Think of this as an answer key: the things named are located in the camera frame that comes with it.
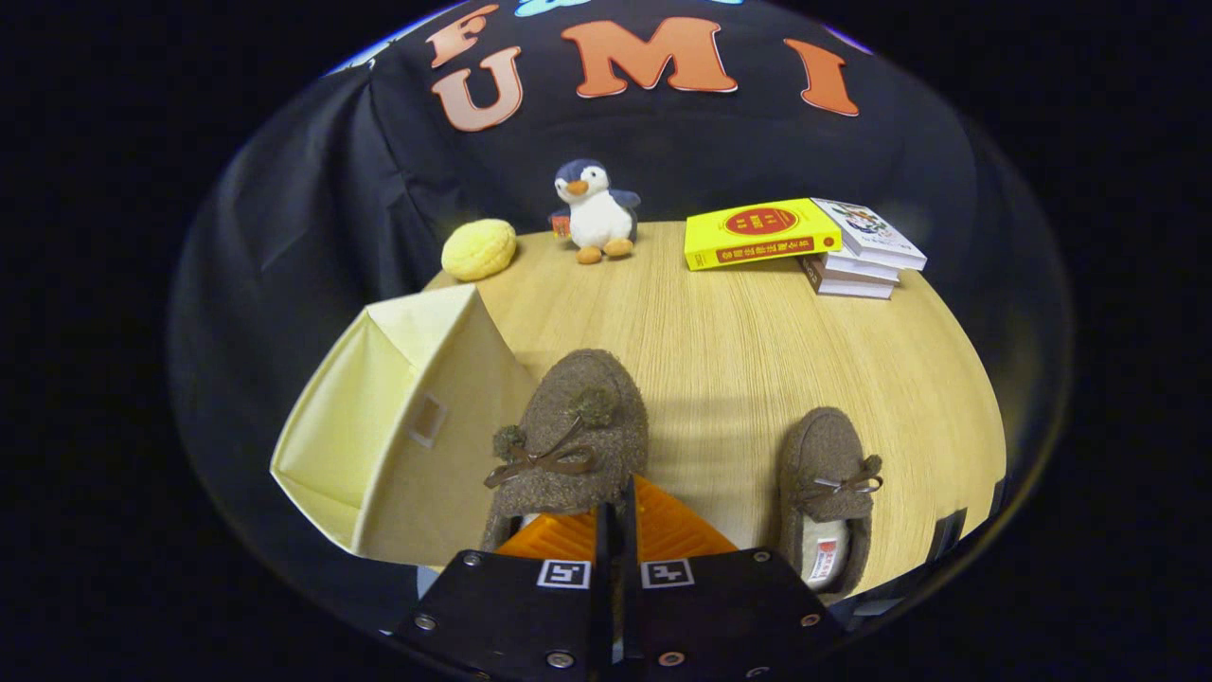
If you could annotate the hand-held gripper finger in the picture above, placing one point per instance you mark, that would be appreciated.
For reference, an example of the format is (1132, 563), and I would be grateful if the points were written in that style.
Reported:
(604, 587)
(627, 568)

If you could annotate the brown fuzzy shoe with bow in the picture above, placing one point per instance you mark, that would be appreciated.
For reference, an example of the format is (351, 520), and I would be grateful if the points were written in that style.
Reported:
(578, 417)
(824, 445)

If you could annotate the beige fabric storage box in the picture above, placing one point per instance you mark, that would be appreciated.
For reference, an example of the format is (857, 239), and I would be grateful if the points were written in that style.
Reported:
(331, 417)

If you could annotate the penguin plush toy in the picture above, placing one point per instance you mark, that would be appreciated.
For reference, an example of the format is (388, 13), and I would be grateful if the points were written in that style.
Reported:
(597, 218)

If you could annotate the yellow bun-shaped plush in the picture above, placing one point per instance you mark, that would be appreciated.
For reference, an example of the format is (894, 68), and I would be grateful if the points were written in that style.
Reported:
(478, 248)

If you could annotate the yellow book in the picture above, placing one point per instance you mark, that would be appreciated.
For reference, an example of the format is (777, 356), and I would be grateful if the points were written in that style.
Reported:
(757, 232)

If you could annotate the thin white book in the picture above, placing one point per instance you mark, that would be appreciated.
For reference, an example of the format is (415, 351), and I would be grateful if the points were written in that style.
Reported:
(862, 269)

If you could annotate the white illustrated book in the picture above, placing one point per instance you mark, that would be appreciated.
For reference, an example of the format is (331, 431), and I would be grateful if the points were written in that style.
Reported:
(871, 232)

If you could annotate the black bracket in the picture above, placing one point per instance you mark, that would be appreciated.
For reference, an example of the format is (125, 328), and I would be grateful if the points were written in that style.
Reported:
(950, 532)

